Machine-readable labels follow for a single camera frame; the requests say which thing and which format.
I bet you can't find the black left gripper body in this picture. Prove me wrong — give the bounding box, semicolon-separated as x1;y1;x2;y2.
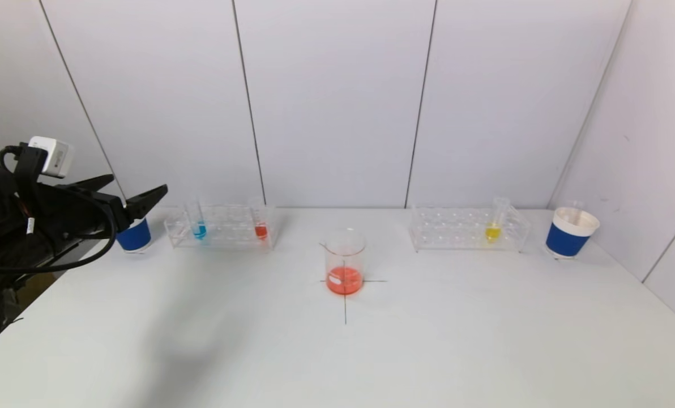
33;183;130;240

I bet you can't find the test tube with blue liquid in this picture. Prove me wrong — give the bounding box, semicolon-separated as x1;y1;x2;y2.
187;196;209;241

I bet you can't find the clear acrylic test tube rack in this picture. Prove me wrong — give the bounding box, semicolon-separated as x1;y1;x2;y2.
164;204;280;250
408;205;529;253

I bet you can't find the test tube with orange liquid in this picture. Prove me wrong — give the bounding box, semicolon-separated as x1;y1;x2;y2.
250;199;271;241

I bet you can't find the clear glass beaker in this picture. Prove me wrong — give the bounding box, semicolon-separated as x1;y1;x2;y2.
318;228;368;296

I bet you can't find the test tube with yellow liquid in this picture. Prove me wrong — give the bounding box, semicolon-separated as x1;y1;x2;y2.
484;197;511;245

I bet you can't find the blue white paper cup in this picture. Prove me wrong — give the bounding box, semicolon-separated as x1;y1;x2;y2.
544;207;601;260
115;218;153;254

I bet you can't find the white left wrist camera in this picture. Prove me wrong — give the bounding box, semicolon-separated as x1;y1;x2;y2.
28;136;75;180

